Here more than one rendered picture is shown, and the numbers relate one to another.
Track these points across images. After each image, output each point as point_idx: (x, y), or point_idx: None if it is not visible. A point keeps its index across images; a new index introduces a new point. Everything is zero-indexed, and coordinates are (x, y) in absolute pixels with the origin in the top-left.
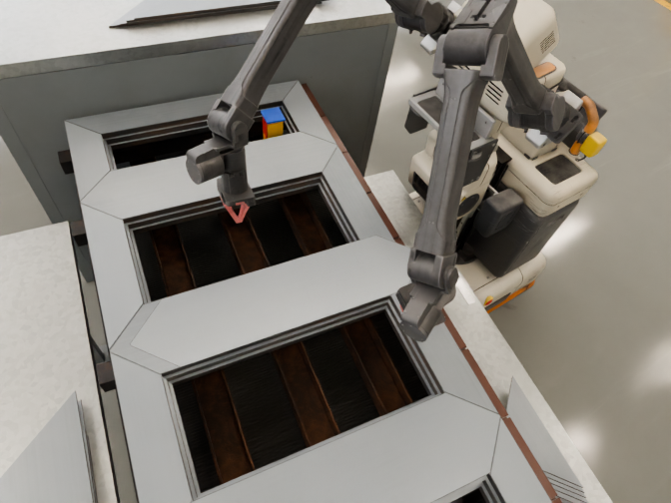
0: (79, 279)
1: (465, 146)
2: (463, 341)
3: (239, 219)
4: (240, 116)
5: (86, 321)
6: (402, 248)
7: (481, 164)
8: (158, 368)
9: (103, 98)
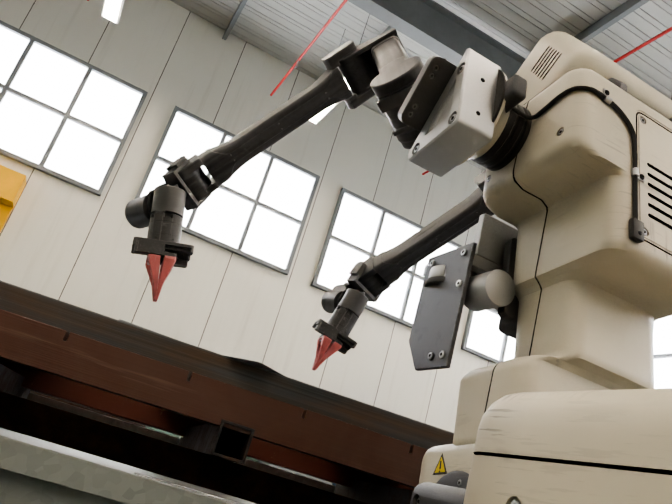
0: (293, 478)
1: (284, 104)
2: (80, 335)
3: (314, 363)
4: (368, 262)
5: (247, 462)
6: (271, 370)
7: (447, 306)
8: None
9: None
